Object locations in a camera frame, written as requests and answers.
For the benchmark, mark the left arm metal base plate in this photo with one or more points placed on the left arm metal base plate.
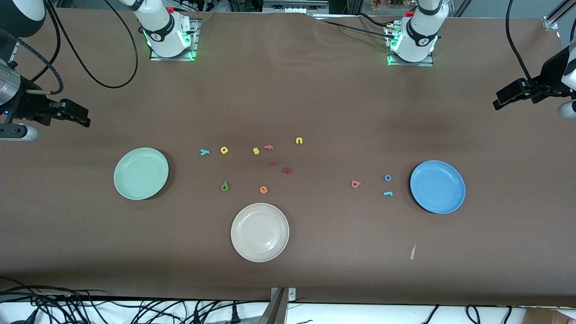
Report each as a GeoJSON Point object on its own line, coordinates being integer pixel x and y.
{"type": "Point", "coordinates": [427, 63]}

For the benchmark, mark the aluminium frame rail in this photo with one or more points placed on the aluminium frame rail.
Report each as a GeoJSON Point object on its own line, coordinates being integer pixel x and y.
{"type": "Point", "coordinates": [15, 49]}
{"type": "Point", "coordinates": [552, 21]}

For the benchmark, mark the beige plate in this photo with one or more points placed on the beige plate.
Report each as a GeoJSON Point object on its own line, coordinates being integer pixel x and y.
{"type": "Point", "coordinates": [259, 234]}

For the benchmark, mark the brown table cover sheet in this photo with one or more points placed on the brown table cover sheet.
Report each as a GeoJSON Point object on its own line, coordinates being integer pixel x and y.
{"type": "Point", "coordinates": [315, 90]}

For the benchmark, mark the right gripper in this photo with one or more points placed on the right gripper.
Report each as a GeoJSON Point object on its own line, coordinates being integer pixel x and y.
{"type": "Point", "coordinates": [28, 108]}

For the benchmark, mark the metal table edge bracket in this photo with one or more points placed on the metal table edge bracket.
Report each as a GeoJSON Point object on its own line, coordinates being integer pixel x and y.
{"type": "Point", "coordinates": [275, 310]}

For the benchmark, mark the grey metal equipment box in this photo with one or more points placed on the grey metal equipment box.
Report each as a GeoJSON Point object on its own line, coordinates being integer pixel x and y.
{"type": "Point", "coordinates": [294, 5]}

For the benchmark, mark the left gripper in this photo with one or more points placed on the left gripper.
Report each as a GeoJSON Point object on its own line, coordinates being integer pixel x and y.
{"type": "Point", "coordinates": [550, 77]}

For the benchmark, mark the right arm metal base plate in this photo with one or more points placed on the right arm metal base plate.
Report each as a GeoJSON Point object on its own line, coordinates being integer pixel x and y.
{"type": "Point", "coordinates": [194, 40]}

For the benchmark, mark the blue plate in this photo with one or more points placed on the blue plate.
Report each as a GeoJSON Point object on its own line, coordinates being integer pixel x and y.
{"type": "Point", "coordinates": [438, 189]}

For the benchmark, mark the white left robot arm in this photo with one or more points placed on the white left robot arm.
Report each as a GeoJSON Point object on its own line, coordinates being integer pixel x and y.
{"type": "Point", "coordinates": [418, 36]}

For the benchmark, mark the light green plate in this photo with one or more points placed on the light green plate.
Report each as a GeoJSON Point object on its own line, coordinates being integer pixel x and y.
{"type": "Point", "coordinates": [135, 177]}

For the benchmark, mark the small white tape scrap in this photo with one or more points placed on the small white tape scrap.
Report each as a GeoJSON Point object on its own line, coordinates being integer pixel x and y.
{"type": "Point", "coordinates": [412, 253]}

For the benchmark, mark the brown cardboard box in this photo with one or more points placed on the brown cardboard box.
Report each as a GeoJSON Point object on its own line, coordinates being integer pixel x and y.
{"type": "Point", "coordinates": [549, 316]}

